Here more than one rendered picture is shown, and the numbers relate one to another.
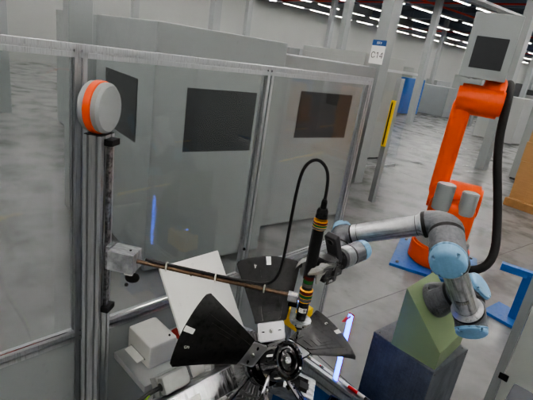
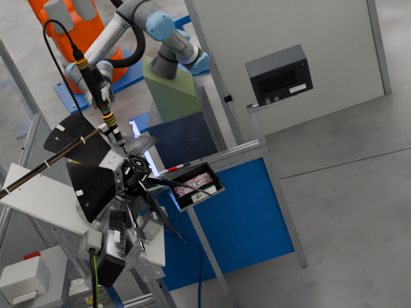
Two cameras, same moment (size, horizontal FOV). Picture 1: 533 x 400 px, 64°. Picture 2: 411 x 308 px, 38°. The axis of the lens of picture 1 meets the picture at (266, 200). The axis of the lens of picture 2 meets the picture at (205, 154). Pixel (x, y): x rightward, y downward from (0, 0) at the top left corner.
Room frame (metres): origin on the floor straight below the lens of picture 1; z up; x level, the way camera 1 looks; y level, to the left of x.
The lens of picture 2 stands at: (-0.70, 0.82, 2.38)
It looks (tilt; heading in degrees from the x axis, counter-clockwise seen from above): 31 degrees down; 325
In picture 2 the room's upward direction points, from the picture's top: 22 degrees counter-clockwise
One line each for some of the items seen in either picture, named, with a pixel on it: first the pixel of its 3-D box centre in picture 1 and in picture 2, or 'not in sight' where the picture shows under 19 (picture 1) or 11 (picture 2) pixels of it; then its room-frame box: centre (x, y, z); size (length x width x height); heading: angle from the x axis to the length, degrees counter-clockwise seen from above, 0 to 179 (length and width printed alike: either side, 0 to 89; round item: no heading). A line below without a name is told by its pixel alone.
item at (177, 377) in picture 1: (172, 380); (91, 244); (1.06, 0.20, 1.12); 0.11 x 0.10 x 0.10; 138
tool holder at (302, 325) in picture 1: (299, 308); (113, 131); (1.21, -0.16, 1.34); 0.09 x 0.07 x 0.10; 83
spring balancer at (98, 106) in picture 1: (99, 107); not in sight; (1.30, 0.54, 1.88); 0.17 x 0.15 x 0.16; 138
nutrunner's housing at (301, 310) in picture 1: (311, 267); (98, 97); (1.21, -0.17, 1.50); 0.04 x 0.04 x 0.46
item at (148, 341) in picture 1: (148, 343); (24, 282); (1.46, 0.39, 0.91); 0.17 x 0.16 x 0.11; 48
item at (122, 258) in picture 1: (122, 258); not in sight; (1.29, 0.45, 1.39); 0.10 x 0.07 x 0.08; 83
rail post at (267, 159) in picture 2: not in sight; (285, 212); (1.13, -0.81, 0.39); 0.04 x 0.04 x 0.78; 48
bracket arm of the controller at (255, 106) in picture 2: not in sight; (271, 101); (1.06, -0.88, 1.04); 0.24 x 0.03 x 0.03; 48
